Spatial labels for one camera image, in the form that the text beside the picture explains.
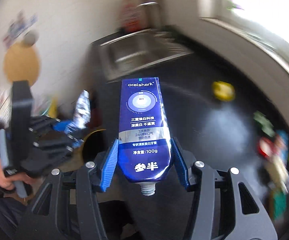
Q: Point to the yellow green packet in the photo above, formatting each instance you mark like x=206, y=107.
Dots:
x=51, y=108

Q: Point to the stainless steel sink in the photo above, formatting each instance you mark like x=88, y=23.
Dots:
x=139, y=52

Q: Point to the dark green packet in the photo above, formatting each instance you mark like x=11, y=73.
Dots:
x=263, y=123

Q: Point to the window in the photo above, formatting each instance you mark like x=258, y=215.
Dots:
x=267, y=2

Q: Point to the person's left hand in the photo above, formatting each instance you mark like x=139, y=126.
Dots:
x=3, y=176

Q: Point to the red bottle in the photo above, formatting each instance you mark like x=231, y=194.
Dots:
x=129, y=17

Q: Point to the beige packet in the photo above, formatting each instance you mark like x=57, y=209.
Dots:
x=279, y=172

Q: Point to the teal packet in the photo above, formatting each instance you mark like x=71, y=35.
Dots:
x=279, y=205

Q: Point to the metal faucet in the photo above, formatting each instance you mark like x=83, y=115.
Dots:
x=148, y=5

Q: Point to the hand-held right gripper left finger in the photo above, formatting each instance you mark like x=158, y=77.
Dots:
x=109, y=166

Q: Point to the grey round wall hook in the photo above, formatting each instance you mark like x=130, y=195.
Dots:
x=31, y=38

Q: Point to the blue toothpaste tube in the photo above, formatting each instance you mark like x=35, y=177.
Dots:
x=142, y=130

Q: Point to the blue snack packet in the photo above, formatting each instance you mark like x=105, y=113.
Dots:
x=282, y=141

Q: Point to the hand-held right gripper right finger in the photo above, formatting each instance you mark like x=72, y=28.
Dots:
x=180, y=166

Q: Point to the wall sticker sheet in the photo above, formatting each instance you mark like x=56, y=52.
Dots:
x=17, y=28

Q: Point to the red round item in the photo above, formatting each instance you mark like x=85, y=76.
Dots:
x=265, y=148

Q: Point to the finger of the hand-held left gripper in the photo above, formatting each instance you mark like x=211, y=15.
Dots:
x=64, y=126
x=76, y=142

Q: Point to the round wooden cutting board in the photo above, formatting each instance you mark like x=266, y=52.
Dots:
x=22, y=62

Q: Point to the silver blue foil wrapper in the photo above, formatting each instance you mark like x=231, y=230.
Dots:
x=82, y=107

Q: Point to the black bin with gold rim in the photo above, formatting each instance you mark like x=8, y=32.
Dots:
x=94, y=145

